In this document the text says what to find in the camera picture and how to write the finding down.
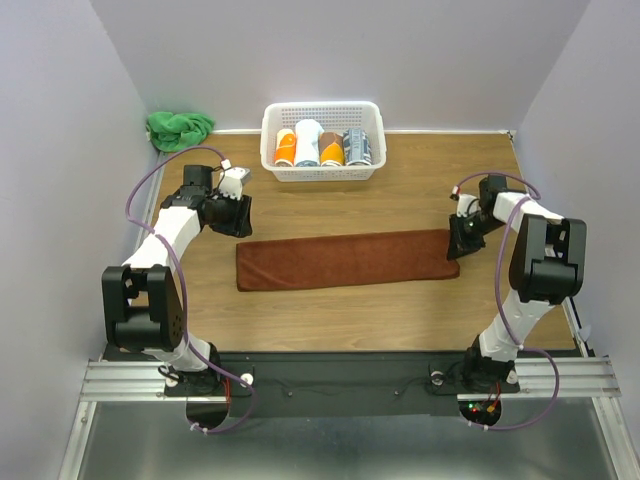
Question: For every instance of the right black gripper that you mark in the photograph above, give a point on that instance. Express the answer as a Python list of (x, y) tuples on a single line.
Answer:
[(458, 244)]

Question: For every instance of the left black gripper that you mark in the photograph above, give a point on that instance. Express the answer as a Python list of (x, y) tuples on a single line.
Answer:
[(240, 225)]

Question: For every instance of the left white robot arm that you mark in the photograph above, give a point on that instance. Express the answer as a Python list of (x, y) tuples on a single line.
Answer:
[(142, 306)]

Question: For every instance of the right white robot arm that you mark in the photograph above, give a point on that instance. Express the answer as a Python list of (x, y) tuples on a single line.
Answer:
[(546, 268)]

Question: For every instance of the orange white rolled towel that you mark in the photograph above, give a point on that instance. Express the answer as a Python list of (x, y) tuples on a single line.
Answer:
[(285, 148)]

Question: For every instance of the green towel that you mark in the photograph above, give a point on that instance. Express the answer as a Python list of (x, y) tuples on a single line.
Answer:
[(170, 133)]

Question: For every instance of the white plastic basket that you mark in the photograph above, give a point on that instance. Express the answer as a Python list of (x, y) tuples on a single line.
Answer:
[(333, 116)]

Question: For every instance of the white blue rolled towel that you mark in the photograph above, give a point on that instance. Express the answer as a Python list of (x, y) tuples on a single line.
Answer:
[(307, 133)]

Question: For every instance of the brown orange rolled towel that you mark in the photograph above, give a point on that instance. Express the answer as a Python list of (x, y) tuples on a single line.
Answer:
[(331, 150)]

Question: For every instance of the grey patterned rolled towel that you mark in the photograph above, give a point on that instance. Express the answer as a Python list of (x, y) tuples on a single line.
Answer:
[(356, 146)]

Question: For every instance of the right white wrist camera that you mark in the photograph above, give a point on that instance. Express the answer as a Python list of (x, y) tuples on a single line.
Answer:
[(466, 204)]

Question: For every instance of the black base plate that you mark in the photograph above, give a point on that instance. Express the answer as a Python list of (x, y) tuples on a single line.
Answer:
[(313, 384)]

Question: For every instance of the aluminium frame rail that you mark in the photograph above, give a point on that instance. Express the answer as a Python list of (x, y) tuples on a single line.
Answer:
[(115, 385)]

